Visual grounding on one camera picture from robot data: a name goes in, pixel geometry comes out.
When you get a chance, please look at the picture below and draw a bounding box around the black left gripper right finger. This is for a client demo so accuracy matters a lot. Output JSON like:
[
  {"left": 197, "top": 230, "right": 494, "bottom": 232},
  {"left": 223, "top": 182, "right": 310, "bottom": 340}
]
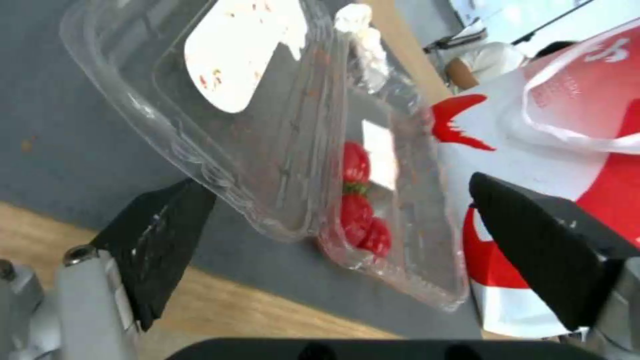
[{"left": 467, "top": 172, "right": 640, "bottom": 360}]

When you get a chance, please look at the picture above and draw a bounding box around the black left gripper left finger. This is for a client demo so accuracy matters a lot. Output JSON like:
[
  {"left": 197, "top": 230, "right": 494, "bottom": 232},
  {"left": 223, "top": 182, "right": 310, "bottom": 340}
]
[{"left": 0, "top": 177, "right": 218, "bottom": 360}]

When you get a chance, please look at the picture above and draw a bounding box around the red and white takeout bag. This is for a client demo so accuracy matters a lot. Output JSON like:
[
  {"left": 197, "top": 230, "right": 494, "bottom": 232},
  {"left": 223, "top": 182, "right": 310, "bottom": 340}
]
[{"left": 430, "top": 23, "right": 640, "bottom": 343}]

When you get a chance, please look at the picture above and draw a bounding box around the clear plastic clamshell box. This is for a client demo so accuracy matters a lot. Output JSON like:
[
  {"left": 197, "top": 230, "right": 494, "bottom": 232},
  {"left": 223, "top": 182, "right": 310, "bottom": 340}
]
[{"left": 58, "top": 0, "right": 471, "bottom": 313}]

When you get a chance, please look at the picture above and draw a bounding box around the red strawberry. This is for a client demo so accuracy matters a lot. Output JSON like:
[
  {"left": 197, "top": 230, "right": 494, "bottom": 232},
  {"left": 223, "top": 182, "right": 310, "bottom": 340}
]
[
  {"left": 338, "top": 194, "right": 376, "bottom": 245},
  {"left": 341, "top": 140, "right": 372, "bottom": 185},
  {"left": 357, "top": 217, "right": 392, "bottom": 259}
]

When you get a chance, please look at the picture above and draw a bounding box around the person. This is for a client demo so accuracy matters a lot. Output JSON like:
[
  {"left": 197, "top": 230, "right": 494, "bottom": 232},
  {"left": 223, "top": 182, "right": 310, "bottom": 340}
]
[{"left": 443, "top": 40, "right": 574, "bottom": 90}]

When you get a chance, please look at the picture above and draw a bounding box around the crumpled white tissue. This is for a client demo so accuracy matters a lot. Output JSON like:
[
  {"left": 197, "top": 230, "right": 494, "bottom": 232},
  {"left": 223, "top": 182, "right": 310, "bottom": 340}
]
[{"left": 333, "top": 4, "right": 390, "bottom": 88}]

